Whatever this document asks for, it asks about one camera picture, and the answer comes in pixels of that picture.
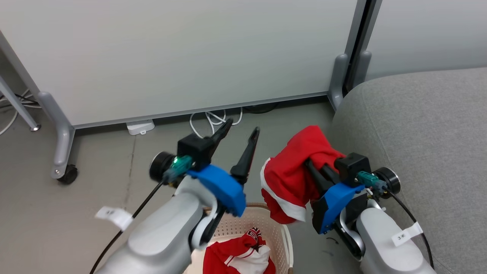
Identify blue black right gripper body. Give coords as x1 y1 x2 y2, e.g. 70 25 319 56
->
311 182 369 235

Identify grey metal table leg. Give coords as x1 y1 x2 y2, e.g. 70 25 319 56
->
0 75 41 132

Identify white power adapter box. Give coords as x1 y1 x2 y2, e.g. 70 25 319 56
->
126 119 156 136

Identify red white striped garment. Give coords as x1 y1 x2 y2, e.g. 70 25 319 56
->
202 227 277 274

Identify white looped cable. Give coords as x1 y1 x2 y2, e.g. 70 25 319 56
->
189 107 244 139

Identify cream perforated laundry basket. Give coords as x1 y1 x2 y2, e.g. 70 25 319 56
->
183 202 294 274

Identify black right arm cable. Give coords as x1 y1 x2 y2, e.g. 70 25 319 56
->
384 188 435 270

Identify grey fabric sofa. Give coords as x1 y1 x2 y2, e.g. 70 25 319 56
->
328 67 487 274

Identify wide white partition panel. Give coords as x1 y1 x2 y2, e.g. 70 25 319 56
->
0 0 369 130

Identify red garment with white trim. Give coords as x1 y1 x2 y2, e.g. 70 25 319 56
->
260 125 347 225

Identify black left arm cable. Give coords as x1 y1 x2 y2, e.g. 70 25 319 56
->
89 180 166 274

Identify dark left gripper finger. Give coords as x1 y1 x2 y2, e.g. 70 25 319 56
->
230 127 261 186
207 118 234 152

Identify black caster wheel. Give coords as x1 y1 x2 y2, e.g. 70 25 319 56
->
57 164 79 185

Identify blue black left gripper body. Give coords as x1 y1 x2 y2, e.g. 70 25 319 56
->
186 164 247 244

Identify black cable under partition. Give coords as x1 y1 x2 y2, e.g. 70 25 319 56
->
243 102 280 115

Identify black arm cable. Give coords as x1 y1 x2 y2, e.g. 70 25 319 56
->
384 188 435 270
89 180 166 274

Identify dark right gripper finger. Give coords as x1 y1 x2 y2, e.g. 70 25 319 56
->
304 160 332 195
323 164 342 185

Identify white cable tag with print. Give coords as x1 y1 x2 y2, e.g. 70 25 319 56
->
391 221 424 247

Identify grey partition foot with caster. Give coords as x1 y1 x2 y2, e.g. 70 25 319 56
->
37 91 76 180

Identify white and black floor cables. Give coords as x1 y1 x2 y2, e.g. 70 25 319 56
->
0 88 42 136

